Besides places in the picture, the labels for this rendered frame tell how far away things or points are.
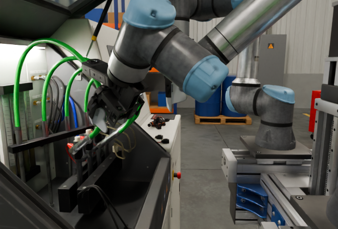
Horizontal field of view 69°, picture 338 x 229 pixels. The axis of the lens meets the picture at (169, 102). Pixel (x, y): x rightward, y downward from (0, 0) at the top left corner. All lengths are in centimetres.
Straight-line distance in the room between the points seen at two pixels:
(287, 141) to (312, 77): 716
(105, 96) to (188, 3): 35
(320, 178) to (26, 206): 80
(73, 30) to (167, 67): 85
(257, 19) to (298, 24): 751
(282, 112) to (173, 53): 69
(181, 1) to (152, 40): 33
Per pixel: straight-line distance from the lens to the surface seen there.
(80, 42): 119
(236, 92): 106
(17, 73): 88
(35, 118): 115
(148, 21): 38
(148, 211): 77
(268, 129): 103
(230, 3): 71
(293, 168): 108
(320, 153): 92
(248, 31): 51
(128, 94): 48
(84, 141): 69
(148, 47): 39
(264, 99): 102
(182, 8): 70
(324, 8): 834
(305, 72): 807
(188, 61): 38
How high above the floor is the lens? 137
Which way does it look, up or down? 10 degrees down
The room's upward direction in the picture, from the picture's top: straight up
